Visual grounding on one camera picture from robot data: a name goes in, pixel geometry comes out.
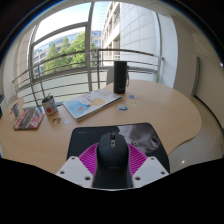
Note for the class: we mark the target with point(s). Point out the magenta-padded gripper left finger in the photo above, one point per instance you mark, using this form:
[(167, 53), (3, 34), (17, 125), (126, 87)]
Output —
[(75, 170)]

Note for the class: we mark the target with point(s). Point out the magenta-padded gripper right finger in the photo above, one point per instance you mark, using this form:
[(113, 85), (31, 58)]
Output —
[(150, 169)]

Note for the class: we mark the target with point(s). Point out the black computer mouse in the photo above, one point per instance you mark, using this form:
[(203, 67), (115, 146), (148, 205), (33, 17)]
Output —
[(112, 160)]

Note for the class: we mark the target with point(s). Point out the black cat-print mouse pad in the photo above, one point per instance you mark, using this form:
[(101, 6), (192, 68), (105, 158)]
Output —
[(86, 136)]

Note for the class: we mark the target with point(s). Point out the small pale sticker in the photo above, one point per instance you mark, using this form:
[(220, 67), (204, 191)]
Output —
[(66, 121)]

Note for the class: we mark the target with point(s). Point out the blue round sticker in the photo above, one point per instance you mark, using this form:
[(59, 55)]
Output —
[(123, 107)]

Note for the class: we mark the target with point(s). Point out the yellow round sticker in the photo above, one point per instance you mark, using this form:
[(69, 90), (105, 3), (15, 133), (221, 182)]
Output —
[(132, 103)]

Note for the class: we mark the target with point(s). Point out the printed tin can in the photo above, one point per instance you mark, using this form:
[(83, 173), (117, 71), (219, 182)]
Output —
[(50, 106)]

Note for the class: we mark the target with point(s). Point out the illustrated light magazine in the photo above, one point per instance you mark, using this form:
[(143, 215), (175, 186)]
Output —
[(91, 103)]

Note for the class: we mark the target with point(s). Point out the red magazine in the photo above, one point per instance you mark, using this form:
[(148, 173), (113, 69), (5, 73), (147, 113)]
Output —
[(29, 118)]

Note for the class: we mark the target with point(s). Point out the small blue sticker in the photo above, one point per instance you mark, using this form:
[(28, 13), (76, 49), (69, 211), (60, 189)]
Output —
[(132, 96)]

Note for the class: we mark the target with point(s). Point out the small printed card stand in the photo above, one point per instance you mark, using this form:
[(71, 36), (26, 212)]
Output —
[(15, 111)]

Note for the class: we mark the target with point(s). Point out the black cylinder speaker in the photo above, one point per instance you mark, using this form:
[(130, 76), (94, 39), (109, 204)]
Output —
[(120, 76)]

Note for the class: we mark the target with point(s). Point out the metal balcony railing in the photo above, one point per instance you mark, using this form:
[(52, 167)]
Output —
[(66, 57)]

